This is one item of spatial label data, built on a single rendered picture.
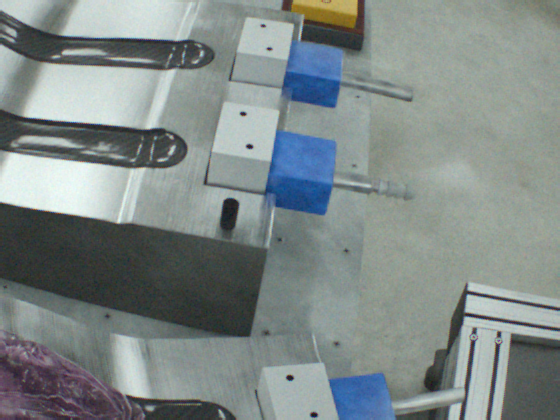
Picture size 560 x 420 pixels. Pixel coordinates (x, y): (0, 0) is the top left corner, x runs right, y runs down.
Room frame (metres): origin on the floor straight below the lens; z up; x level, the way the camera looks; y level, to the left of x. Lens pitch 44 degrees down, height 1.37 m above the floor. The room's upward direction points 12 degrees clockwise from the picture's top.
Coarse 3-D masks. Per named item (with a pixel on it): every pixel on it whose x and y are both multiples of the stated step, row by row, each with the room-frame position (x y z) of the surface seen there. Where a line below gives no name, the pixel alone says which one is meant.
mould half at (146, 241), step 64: (0, 0) 0.66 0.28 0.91; (64, 0) 0.70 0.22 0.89; (128, 0) 0.71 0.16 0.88; (0, 64) 0.59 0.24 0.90; (192, 128) 0.55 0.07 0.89; (0, 192) 0.46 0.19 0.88; (64, 192) 0.47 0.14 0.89; (128, 192) 0.49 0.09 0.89; (192, 192) 0.49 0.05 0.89; (0, 256) 0.45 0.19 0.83; (64, 256) 0.46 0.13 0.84; (128, 256) 0.46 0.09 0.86; (192, 256) 0.46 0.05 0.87; (256, 256) 0.46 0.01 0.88; (192, 320) 0.46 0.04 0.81
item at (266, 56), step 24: (264, 24) 0.66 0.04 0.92; (288, 24) 0.66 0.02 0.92; (240, 48) 0.62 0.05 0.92; (264, 48) 0.62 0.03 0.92; (288, 48) 0.63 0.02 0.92; (312, 48) 0.65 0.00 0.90; (336, 48) 0.66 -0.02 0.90; (240, 72) 0.61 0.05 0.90; (264, 72) 0.61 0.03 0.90; (288, 72) 0.62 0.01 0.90; (312, 72) 0.62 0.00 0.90; (336, 72) 0.63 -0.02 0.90; (312, 96) 0.62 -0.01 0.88; (336, 96) 0.62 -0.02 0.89; (408, 96) 0.64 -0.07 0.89
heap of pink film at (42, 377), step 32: (0, 352) 0.31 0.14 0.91; (32, 352) 0.32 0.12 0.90; (0, 384) 0.29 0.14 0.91; (32, 384) 0.30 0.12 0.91; (64, 384) 0.31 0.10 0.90; (96, 384) 0.33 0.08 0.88; (0, 416) 0.27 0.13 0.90; (32, 416) 0.28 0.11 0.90; (64, 416) 0.30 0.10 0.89; (96, 416) 0.31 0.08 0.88; (128, 416) 0.33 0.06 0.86
